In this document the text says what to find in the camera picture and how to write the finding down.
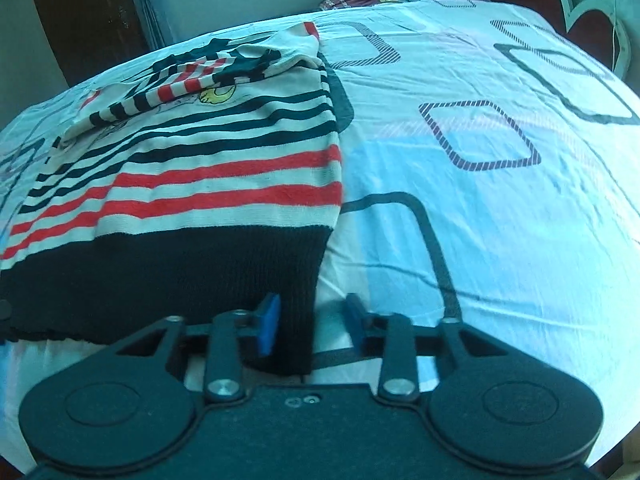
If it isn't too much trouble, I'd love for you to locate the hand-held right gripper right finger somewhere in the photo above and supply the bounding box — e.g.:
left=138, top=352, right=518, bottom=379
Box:
left=345, top=294, right=507, bottom=404

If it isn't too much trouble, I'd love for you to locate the blue curtain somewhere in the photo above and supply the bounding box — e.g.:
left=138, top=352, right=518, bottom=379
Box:
left=122, top=0, right=166, bottom=51

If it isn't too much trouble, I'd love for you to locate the dark wooden door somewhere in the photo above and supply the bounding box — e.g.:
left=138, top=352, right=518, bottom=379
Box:
left=22, top=0, right=151, bottom=88

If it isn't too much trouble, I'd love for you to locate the striped knit sweater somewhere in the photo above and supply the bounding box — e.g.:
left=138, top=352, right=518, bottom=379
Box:
left=0, top=21, right=346, bottom=377

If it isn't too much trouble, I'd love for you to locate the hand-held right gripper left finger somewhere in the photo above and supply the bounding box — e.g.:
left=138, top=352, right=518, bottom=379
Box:
left=112, top=292, right=281, bottom=404

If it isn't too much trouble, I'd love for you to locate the red printed pillow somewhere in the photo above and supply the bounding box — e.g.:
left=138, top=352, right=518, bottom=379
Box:
left=320, top=0, right=401, bottom=12

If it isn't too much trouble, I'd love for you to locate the thin hanging cable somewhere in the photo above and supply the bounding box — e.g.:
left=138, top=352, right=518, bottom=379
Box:
left=590, top=0, right=632, bottom=72

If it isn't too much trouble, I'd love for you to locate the bed with patterned sheet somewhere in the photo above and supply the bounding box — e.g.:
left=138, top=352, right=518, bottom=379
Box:
left=0, top=0, right=640, bottom=466

